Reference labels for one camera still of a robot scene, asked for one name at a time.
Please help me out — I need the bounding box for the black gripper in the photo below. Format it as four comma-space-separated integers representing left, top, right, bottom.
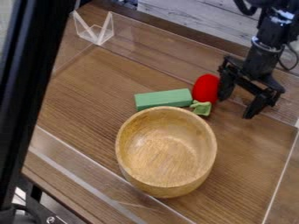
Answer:
217, 56, 285, 119

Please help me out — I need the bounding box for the red plush strawberry green stem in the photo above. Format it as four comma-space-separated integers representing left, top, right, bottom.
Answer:
190, 73, 220, 116

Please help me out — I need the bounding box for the green rectangular block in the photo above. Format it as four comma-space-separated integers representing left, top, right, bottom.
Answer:
134, 88, 192, 111

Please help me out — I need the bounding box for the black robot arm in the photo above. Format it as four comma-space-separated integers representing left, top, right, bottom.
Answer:
217, 0, 299, 119

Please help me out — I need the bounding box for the wooden bowl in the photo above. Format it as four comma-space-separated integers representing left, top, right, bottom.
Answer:
114, 107, 217, 199

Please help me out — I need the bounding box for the black metal stand base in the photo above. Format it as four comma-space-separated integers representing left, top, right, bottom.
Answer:
0, 186, 69, 224

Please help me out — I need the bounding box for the black cable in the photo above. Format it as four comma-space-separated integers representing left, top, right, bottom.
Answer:
276, 40, 299, 72

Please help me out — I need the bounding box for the black vertical frame post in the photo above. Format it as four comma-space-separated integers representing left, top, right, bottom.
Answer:
0, 0, 76, 211

